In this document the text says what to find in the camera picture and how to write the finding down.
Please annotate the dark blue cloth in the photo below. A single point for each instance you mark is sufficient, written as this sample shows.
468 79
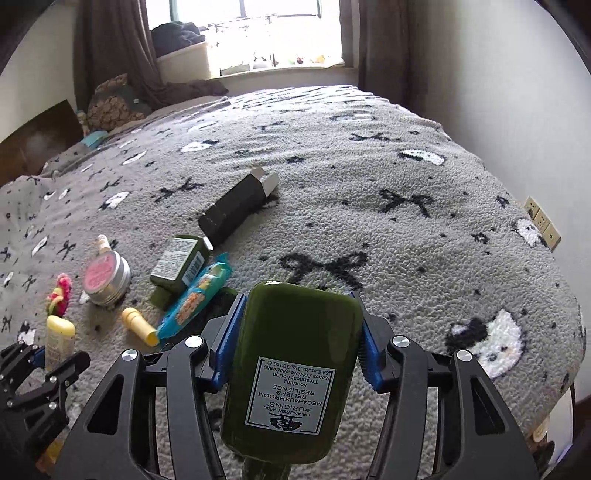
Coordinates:
178 37

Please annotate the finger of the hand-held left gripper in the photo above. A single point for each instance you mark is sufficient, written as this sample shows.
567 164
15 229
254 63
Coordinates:
23 364
64 374

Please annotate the grey printed fleece blanket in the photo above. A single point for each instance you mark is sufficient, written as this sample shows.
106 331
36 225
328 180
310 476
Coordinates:
415 258

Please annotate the bright window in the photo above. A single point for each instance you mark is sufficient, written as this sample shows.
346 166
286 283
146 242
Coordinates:
286 27

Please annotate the dark green lotion bottle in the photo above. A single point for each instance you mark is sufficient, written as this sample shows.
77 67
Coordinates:
295 332

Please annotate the dark patterned pillow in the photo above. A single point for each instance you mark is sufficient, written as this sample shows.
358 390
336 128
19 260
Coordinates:
115 106

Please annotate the beige wall socket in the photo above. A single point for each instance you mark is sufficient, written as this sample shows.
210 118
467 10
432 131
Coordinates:
533 205
543 220
552 237

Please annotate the row of windowsill ornaments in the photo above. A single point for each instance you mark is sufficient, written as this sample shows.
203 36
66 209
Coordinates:
300 60

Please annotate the yellow lip balm stick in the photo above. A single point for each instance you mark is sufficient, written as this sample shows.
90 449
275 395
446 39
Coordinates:
138 325

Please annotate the teal packet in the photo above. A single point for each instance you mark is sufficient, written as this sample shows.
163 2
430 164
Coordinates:
95 138

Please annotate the blue snack packet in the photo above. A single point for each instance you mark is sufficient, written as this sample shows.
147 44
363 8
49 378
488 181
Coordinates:
194 300

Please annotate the grey bow print duvet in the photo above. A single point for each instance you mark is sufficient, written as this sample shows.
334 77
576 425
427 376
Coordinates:
27 217

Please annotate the metal drying rack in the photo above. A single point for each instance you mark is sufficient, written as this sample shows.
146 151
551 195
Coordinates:
240 23

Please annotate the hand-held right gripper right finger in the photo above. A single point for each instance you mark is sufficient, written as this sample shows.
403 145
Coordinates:
370 350

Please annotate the pink yellow knitted toy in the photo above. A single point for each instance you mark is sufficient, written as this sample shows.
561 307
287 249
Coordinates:
60 288

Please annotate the small cream tube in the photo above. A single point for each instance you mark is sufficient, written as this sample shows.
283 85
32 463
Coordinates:
102 243

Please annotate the brown wooden headboard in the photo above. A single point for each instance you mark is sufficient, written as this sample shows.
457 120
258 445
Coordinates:
37 143

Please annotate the brown curtain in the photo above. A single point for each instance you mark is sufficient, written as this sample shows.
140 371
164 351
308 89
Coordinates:
115 41
383 46

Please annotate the pale yellow tube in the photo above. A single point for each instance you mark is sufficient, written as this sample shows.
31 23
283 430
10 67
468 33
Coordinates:
60 334

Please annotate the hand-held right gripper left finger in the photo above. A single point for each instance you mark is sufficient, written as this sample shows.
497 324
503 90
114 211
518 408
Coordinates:
228 339

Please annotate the green labelled carton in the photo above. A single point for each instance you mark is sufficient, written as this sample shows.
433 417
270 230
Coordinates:
175 263

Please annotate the round tin pink label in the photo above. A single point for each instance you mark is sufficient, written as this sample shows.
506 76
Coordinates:
104 277

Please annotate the white storage box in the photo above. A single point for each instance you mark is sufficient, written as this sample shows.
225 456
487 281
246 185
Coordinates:
184 64

